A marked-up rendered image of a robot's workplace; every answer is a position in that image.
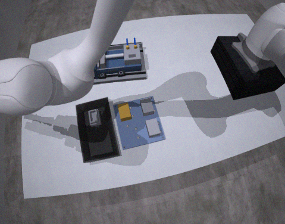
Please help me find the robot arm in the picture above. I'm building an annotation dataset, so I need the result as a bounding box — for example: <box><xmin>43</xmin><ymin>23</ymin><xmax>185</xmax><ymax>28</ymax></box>
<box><xmin>0</xmin><ymin>0</ymin><xmax>285</xmax><ymax>116</ymax></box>

